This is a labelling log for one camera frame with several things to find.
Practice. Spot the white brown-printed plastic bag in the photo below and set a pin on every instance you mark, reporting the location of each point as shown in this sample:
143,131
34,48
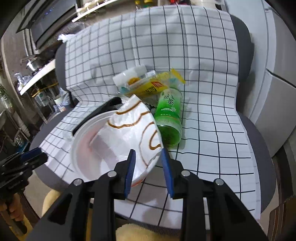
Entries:
129,120

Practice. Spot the yellow snack packet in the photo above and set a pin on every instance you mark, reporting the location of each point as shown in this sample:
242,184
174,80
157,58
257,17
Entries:
148,87

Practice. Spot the white wall shelf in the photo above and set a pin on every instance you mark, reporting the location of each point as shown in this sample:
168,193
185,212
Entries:
104,9

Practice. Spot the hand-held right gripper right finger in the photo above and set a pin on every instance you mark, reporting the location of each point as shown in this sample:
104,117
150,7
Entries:
166,173

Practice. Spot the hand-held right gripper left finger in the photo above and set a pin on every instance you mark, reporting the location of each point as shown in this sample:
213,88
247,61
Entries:
129,173

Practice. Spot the grey refrigerator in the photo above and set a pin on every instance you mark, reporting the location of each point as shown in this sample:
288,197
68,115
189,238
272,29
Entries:
272,92

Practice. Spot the white checkered cloth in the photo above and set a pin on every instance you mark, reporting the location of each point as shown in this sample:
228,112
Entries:
208,69

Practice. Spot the white milk carton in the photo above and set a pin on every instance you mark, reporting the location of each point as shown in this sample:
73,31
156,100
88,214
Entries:
129,74

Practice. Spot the person's left hand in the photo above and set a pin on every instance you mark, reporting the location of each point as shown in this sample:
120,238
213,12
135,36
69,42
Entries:
15,209

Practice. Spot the grey office chair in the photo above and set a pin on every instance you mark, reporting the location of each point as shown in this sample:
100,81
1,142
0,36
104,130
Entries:
259,148

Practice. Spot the white kitchen counter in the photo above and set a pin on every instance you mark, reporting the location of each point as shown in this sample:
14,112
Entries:
37,77

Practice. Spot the black plastic tray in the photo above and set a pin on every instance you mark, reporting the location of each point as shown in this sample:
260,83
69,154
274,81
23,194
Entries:
99,111

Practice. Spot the black range hood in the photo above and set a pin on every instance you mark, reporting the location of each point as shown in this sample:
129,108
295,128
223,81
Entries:
50,23

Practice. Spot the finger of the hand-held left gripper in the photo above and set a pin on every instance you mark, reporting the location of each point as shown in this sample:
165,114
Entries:
30,153
39,160

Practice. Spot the silver grey wrapper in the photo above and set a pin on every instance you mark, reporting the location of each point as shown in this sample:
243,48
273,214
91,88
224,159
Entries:
151,106

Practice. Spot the crumpled white plastic bag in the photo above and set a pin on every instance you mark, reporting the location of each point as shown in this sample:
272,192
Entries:
66,37

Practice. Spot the steel cooking pot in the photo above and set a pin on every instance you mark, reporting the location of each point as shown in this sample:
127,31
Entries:
33,64

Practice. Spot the green plastic bottle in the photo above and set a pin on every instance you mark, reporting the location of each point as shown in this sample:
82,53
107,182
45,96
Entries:
167,109

